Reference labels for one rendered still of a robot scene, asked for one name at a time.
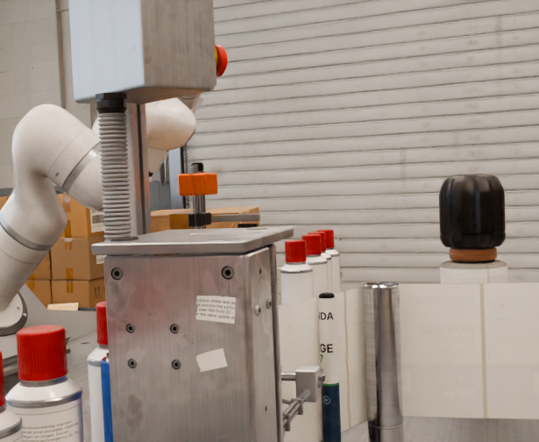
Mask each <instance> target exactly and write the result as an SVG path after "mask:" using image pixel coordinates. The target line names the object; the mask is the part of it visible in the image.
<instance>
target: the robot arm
mask: <svg viewBox="0 0 539 442"><path fill-rule="evenodd" d="M202 101H203V98H202V93H198V94H193V95H189V96H181V97H176V98H171V99H167V100H162V101H158V102H153V103H146V104H145V115H146V133H147V152H148V169H149V176H150V177H151V176H152V174H153V173H156V172H157V171H158V170H159V168H160V166H161V165H162V163H163V162H164V160H165V158H166V157H167V155H168V153H169V151H170V150H174V149H177V148H180V147H182V146H184V145H186V144H187V143H188V142H189V140H190V139H191V138H192V136H193V135H194V133H195V128H196V121H195V116H194V113H195V112H196V110H197V109H198V107H199V106H200V104H201V103H202ZM98 119H99V118H97V120H96V121H95V123H94V124H93V127H92V130H90V129H89V128H88V127H87V126H86V125H85V124H84V123H82V122H81V121H80V120H79V119H77V118H76V117H75V116H73V115H72V114H71V113H69V112H68V111H66V110H64V109H62V108H61V107H59V106H57V105H53V104H42V105H40V106H37V107H34V108H32V109H31V110H29V111H28V112H26V113H25V115H24V116H23V117H22V118H21V119H20V121H18V123H17V127H16V129H15V132H14V134H13V139H12V159H13V167H14V175H15V184H14V189H13V190H12V193H11V195H10V197H9V199H8V200H7V202H6V203H5V205H4V206H3V208H2V209H1V210H0V329H5V328H9V327H11V326H13V325H14V324H16V323H17V322H18V320H19V319H20V318H21V316H22V313H23V306H22V302H21V300H20V297H19V295H18V291H19V290H20V289H21V288H22V287H23V285H24V284H25V282H26V281H27V280H28V279H29V277H30V276H31V275H32V273H33V272H34V270H35V269H36V268H37V266H38V265H39V263H40V262H41V261H42V260H43V259H44V258H45V256H46V255H47V254H48V252H49V251H50V250H51V248H52V247H53V245H54V244H55V243H56V241H57V240H58V239H59V237H60V235H61V234H62V233H63V232H64V230H65V228H66V226H67V215H66V213H65V211H64V209H63V207H62V204H61V202H60V199H59V198H58V196H57V194H56V191H55V189H54V186H53V182H54V183H55V184H56V185H57V186H59V187H60V188H61V189H63V190H64V191H65V192H66V193H68V194H69V195H70V196H71V197H73V199H74V200H75V201H77V202H78V203H80V204H81V205H83V206H84V207H86V208H88V209H91V210H95V211H103V210H104V208H103V205H104V203H103V199H102V197H103V195H102V193H103V190H102V188H103V186H102V184H103V182H101V180H102V179H103V178H102V177H101V175H103V174H101V171H103V170H102V169H101V166H102V165H101V164H100V162H102V161H101V160H100V158H102V156H100V153H102V152H100V149H101V147H99V146H100V145H101V143H99V141H100V139H99V136H101V135H100V134H99V132H100V131H99V130H98V128H99V127H100V126H99V125H98V124H99V123H100V122H98Z"/></svg>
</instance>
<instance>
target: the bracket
mask: <svg viewBox="0 0 539 442"><path fill-rule="evenodd" d="M293 236H294V228H293V227H251V228H223V229H187V230H166V231H162V232H153V233H147V234H143V235H138V236H128V237H115V238H111V239H110V241H105V242H100V243H95V244H93V245H92V246H91V247H92V254H93V255H135V254H191V253H246V252H249V251H251V250H254V249H257V248H260V247H261V246H267V245H270V244H272V243H275V242H278V241H281V240H283V239H288V238H291V237H293Z"/></svg>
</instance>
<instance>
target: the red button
mask: <svg viewBox="0 0 539 442"><path fill-rule="evenodd" d="M215 46H216V54H217V62H216V77H219V76H221V75H222V74H223V73H224V71H225V69H226V68H227V66H228V55H227V53H226V51H225V49H224V47H223V46H221V45H217V44H215Z"/></svg>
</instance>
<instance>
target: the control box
mask: <svg viewBox="0 0 539 442"><path fill-rule="evenodd" d="M69 17H70V32H71V49H72V65H73V81H74V101H75V102H77V103H96V102H97V100H96V94H100V93H109V92H120V93H125V94H126V95H127V99H125V101H126V102H127V103H136V104H137V105H138V104H145V103H153V102H158V101H162V100H167V99H171V98H176V97H181V96H189V95H193V94H198V93H202V92H207V91H211V90H213V89H214V88H215V86H216V62H217V54H216V46H215V29H214V10H213V0H69Z"/></svg>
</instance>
